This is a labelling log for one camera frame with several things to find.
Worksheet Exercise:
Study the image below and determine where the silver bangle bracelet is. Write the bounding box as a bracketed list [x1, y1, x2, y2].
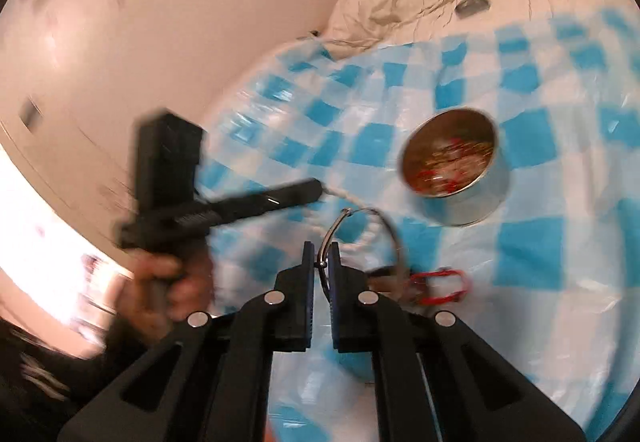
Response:
[316, 207, 407, 302]

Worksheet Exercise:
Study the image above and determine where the round silver tin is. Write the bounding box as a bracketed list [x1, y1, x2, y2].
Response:
[398, 107, 510, 226]

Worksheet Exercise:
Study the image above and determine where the person's left hand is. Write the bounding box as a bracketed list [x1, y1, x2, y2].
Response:
[116, 240, 215, 344]

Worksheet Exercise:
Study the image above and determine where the blue white checkered plastic sheet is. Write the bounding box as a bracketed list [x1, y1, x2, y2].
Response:
[196, 8, 639, 440]

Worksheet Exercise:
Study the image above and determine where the round silver tin lid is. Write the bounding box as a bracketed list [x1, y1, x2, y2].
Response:
[454, 0, 490, 18]

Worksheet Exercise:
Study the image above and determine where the white pearl bead bracelet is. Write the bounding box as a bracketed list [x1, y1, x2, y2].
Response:
[319, 183, 384, 253]

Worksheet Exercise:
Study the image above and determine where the red band bracelet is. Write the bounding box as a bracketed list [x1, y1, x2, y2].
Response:
[406, 268, 472, 307]

